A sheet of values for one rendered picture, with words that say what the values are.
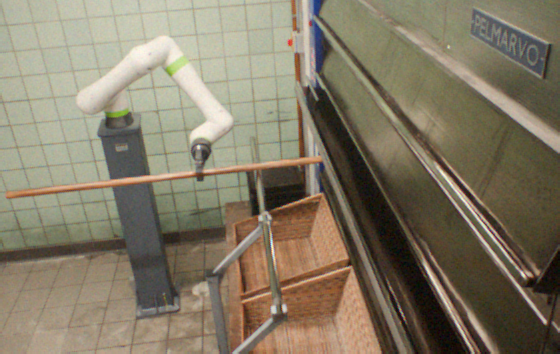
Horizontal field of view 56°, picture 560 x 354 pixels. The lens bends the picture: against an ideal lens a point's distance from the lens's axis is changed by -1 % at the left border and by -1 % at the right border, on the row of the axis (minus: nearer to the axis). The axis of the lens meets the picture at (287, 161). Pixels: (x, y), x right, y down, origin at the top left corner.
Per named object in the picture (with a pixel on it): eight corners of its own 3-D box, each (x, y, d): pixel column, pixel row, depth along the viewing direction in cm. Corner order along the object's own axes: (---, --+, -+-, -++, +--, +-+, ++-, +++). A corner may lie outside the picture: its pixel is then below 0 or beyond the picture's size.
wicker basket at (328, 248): (325, 235, 283) (324, 190, 270) (351, 308, 233) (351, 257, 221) (234, 247, 278) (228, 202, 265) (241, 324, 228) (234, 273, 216)
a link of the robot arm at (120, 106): (95, 118, 267) (87, 82, 258) (114, 107, 280) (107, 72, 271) (116, 120, 262) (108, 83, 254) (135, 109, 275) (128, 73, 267)
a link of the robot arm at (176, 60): (139, 50, 242) (154, 34, 235) (155, 42, 252) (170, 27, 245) (165, 82, 244) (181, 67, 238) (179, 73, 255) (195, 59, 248)
